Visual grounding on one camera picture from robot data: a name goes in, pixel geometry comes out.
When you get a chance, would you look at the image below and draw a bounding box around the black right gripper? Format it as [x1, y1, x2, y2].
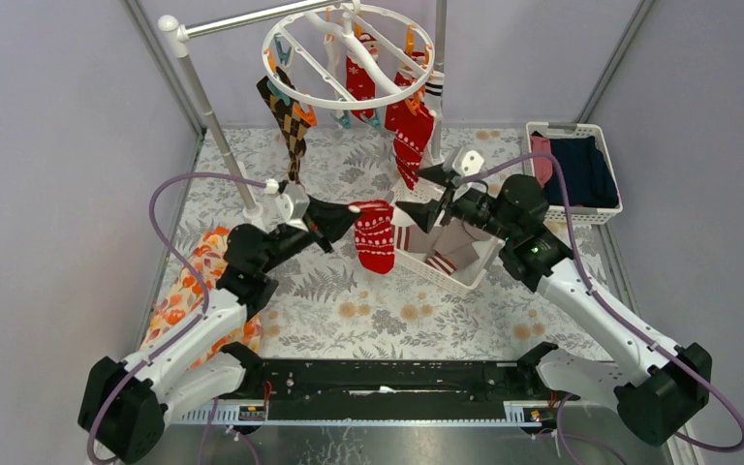
[394, 162, 517, 243]

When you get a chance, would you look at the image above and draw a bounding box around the red dotted sock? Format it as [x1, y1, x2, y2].
[393, 103, 437, 190]

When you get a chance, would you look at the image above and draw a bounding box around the orange clothes clip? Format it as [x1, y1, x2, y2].
[293, 102, 318, 127]
[404, 88, 427, 115]

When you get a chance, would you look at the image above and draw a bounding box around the teal clothes clip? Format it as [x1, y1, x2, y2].
[330, 109, 352, 129]
[353, 108, 382, 131]

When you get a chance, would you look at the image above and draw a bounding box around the white sock with black stripes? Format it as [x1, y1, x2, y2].
[423, 71, 445, 118]

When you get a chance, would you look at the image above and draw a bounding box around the white round clip hanger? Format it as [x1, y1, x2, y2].
[262, 1, 437, 112]

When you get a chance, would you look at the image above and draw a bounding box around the brown striped sock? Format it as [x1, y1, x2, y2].
[394, 225, 440, 254]
[424, 239, 480, 275]

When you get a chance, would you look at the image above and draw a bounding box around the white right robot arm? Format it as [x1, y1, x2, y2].
[396, 166, 713, 446]

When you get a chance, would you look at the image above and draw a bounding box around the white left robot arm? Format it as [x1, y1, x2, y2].
[77, 195, 361, 464]

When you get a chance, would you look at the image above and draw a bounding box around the small red hanging sock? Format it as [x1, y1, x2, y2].
[383, 50, 428, 133]

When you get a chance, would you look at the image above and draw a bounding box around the white sock basket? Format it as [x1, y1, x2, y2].
[386, 179, 503, 295]

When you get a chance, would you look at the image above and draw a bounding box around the pink folded cloth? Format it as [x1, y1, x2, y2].
[530, 132, 554, 187]

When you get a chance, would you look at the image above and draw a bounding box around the red white hanging sock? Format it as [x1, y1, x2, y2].
[346, 32, 379, 101]

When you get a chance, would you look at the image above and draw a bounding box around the brown argyle sock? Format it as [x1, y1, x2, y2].
[256, 77, 311, 184]

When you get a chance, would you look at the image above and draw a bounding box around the dark navy folded cloth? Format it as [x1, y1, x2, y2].
[550, 137, 620, 208]

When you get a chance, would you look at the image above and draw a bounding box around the white basket with dark clothes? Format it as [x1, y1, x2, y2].
[526, 122, 623, 225]

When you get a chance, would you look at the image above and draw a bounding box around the orange floral cloth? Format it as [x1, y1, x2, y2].
[141, 227, 263, 368]

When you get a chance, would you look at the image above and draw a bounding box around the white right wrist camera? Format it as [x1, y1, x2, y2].
[442, 147, 484, 186]

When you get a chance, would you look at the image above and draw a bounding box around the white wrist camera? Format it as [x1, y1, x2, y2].
[263, 179, 310, 232]
[442, 147, 484, 186]

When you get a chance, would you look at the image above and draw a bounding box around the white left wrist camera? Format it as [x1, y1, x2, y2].
[263, 179, 310, 232]

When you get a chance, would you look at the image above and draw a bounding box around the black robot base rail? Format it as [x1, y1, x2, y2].
[221, 358, 565, 428]

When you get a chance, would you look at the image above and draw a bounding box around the silver drying rack frame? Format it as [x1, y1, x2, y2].
[157, 1, 448, 224]

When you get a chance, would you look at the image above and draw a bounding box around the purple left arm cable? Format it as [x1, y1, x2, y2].
[86, 171, 270, 465]

